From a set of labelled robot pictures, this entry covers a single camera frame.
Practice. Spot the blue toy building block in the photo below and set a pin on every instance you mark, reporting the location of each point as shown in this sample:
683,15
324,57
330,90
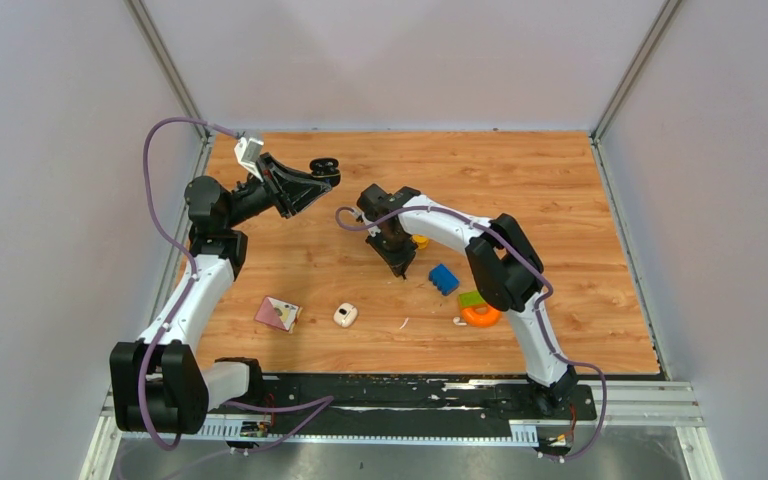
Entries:
443,279

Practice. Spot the aluminium frame rail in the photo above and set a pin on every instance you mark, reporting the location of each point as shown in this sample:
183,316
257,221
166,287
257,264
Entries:
624,399

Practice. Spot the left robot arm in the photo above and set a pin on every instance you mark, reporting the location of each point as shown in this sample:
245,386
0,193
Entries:
157,384

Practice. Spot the green toy building plate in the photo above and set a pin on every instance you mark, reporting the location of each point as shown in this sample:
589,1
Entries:
471,299

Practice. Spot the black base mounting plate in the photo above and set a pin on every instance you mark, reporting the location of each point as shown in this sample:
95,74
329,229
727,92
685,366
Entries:
317,417

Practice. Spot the pink patterned card box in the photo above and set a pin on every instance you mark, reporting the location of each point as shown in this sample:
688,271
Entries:
278,314

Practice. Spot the white earbud charging case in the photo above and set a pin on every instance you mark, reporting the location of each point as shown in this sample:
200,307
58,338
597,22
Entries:
345,315

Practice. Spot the glossy black earbud charging case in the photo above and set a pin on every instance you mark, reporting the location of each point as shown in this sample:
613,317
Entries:
326,169

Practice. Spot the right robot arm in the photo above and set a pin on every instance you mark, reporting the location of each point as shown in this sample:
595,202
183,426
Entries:
505,267

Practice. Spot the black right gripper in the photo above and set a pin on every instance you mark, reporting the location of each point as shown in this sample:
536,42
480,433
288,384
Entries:
400,260

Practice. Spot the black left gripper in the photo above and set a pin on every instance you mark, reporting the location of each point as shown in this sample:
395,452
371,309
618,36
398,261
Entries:
288,189

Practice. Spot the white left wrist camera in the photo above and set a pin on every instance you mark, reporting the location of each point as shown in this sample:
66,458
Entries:
247,152

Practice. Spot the yellow toy sign block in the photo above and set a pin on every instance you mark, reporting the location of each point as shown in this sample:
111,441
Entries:
422,242

